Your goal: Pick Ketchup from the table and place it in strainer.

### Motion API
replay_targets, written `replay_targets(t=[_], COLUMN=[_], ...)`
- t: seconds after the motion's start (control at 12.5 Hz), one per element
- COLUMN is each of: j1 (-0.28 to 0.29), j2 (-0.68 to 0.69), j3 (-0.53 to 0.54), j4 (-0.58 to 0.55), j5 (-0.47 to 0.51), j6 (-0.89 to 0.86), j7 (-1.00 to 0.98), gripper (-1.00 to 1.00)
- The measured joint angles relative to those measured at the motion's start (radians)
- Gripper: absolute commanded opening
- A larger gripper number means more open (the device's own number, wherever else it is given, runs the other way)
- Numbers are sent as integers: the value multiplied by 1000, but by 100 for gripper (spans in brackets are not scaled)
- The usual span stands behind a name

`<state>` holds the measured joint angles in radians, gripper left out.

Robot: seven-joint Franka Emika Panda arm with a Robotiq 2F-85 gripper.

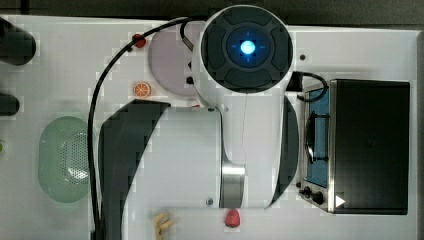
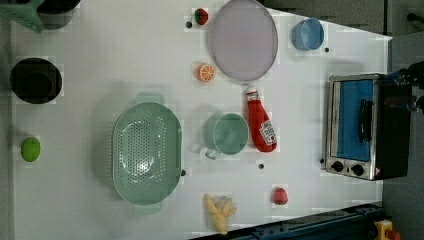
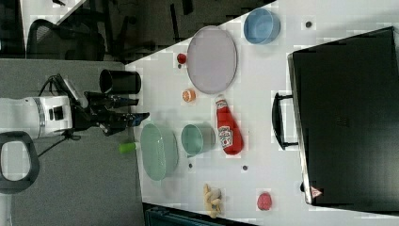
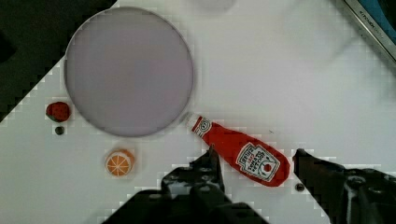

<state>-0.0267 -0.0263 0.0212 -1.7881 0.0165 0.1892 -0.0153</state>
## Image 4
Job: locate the grey round plate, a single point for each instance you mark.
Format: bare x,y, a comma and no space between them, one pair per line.
128,72

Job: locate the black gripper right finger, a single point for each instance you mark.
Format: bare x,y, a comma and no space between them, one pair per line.
348,196

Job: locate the orange slice toy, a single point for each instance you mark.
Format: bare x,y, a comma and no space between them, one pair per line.
120,162

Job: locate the red toy strawberry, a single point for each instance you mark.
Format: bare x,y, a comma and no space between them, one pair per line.
58,111

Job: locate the red plush ketchup bottle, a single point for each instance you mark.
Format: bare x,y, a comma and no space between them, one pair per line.
248,155

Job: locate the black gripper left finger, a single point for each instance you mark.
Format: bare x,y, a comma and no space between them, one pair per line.
205,170

